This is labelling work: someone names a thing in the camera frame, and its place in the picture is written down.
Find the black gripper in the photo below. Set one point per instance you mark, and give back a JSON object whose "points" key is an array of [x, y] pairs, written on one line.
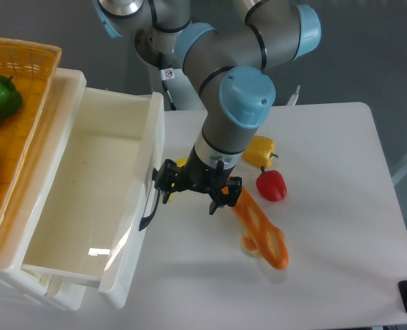
{"points": [[217, 182]]}

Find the long orange bread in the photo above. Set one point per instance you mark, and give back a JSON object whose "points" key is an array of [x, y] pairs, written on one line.
{"points": [[261, 238]]}

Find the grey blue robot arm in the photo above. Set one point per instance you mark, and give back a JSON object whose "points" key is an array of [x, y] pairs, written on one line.
{"points": [[227, 72]]}

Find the yellow banana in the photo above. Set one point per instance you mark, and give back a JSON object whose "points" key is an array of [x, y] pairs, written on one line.
{"points": [[179, 162]]}

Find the red bell pepper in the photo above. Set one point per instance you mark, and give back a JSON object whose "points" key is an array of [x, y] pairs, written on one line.
{"points": [[271, 185]]}

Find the yellow bell pepper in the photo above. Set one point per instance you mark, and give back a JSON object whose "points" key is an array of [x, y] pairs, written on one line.
{"points": [[260, 152]]}

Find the white plastic drawer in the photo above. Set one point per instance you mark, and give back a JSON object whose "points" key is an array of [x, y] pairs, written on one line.
{"points": [[88, 233]]}

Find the white drawer cabinet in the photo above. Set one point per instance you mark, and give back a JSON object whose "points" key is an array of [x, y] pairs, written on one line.
{"points": [[29, 196]]}

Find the yellow woven basket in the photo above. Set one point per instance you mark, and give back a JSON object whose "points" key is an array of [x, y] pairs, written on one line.
{"points": [[32, 67]]}

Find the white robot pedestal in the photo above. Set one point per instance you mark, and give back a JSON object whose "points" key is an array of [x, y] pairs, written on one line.
{"points": [[172, 79]]}

